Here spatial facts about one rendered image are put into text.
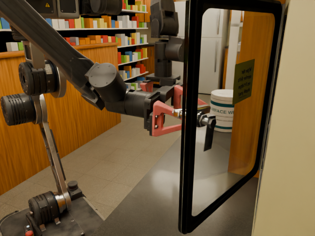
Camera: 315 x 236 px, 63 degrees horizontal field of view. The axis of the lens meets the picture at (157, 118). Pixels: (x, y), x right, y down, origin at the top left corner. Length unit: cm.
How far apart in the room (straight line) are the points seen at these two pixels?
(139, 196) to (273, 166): 40
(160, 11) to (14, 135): 197
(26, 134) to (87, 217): 115
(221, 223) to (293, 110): 36
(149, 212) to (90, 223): 110
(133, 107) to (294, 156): 32
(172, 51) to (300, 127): 51
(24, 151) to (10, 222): 91
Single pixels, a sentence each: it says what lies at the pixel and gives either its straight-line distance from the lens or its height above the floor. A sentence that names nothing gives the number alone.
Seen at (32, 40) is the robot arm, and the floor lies 132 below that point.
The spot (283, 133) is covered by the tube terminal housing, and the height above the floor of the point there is 122.
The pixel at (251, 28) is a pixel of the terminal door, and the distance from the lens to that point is 51.
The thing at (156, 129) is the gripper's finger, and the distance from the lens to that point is 48.
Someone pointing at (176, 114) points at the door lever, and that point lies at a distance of 44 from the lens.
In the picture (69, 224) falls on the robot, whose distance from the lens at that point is 169.
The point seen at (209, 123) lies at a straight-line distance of 40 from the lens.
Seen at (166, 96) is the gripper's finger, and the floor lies 121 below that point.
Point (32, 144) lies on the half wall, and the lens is 268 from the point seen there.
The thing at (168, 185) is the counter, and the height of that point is 94.
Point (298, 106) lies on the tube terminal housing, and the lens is 33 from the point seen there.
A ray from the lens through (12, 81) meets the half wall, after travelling 246.
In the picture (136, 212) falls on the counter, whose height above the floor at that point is 94.
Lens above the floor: 134
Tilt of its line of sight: 20 degrees down
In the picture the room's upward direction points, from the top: straight up
